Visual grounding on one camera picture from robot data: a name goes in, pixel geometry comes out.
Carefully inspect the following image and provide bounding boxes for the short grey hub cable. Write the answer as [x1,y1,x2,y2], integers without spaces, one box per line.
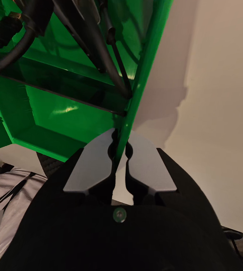
[88,0,133,99]

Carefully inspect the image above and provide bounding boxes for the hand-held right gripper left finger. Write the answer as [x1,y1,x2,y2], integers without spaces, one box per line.
[63,128,116,194]

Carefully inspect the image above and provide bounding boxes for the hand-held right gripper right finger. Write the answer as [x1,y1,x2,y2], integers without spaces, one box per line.
[125,130,177,193]

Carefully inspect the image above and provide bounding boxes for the black usb-c cable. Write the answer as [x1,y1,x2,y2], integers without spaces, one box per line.
[0,0,54,80]

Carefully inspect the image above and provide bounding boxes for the green plastic bin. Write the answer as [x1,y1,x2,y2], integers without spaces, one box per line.
[0,0,174,163]

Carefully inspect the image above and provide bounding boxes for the black round base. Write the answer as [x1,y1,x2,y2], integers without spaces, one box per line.
[222,230,243,263]

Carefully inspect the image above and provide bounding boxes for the dark grey usb hub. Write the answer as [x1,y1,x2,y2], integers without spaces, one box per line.
[52,0,106,73]

